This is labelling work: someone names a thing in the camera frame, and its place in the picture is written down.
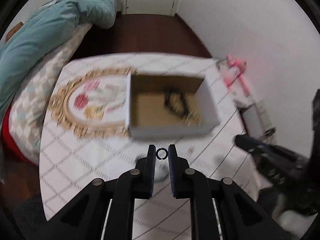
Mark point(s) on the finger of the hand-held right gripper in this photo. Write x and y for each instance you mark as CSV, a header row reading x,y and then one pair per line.
x,y
265,148

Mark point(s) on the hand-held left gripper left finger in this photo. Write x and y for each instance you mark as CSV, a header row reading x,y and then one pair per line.
x,y
150,170

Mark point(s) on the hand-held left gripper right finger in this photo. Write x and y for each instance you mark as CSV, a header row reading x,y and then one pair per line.
x,y
172,170

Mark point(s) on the white cardboard box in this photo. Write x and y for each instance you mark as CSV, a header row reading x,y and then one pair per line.
x,y
170,105

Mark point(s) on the white checked tablecloth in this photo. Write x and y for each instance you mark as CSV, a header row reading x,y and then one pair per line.
x,y
130,155

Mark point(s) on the white cylindrical object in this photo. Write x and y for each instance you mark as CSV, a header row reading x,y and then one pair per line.
x,y
258,117

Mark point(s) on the patterned bed mattress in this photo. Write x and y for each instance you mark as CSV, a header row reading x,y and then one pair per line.
x,y
37,92

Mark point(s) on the teal quilted blanket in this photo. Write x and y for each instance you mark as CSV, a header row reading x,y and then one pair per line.
x,y
45,37

